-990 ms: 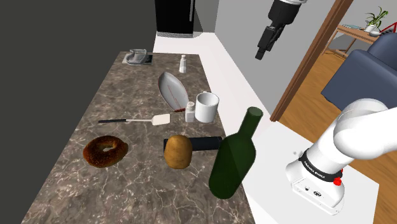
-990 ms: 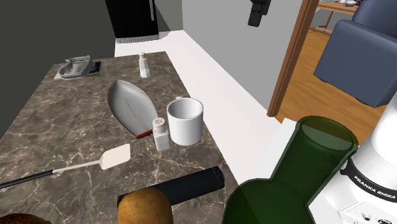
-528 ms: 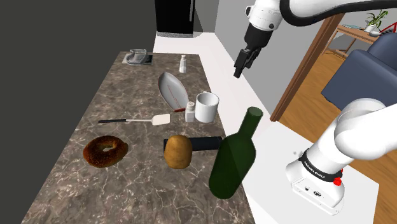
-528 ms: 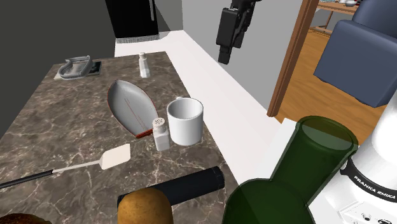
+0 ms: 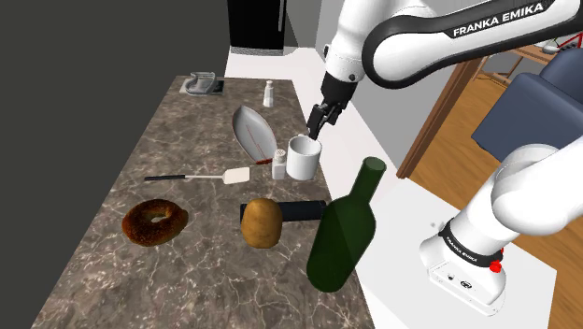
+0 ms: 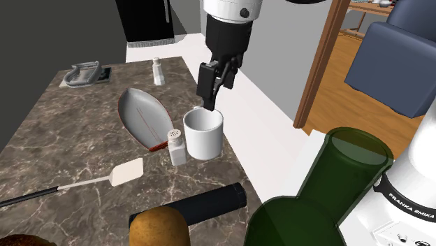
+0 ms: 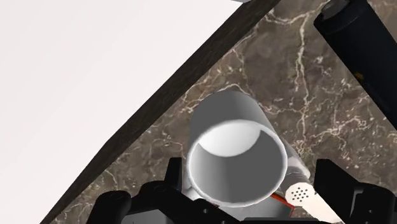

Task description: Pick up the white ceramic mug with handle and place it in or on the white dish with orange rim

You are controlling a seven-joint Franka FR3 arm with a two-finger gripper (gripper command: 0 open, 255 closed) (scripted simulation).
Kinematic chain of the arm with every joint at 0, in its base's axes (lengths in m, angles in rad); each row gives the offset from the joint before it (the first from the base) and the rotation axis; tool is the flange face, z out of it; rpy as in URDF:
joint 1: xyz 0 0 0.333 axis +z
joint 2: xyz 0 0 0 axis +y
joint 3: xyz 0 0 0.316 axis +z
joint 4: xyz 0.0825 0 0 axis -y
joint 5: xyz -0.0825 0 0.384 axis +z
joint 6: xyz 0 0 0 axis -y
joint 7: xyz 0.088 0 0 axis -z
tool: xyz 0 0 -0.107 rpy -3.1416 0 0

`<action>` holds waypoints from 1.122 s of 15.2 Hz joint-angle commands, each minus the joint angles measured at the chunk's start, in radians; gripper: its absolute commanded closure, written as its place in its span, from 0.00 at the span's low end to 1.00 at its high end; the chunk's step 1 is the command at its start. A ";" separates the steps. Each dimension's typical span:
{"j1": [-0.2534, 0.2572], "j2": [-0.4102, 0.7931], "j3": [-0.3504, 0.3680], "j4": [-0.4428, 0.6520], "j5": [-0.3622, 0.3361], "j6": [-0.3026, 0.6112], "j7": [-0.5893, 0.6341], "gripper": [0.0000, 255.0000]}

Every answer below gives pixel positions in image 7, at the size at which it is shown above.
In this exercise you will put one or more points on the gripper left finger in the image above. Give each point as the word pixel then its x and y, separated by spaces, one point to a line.
pixel 155 195

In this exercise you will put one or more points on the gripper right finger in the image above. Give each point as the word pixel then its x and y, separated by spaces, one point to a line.
pixel 366 201

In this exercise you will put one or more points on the white perforated kitchen tool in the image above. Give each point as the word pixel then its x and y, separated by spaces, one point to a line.
pixel 310 198

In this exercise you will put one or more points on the white cup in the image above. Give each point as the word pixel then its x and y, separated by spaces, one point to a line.
pixel 229 108

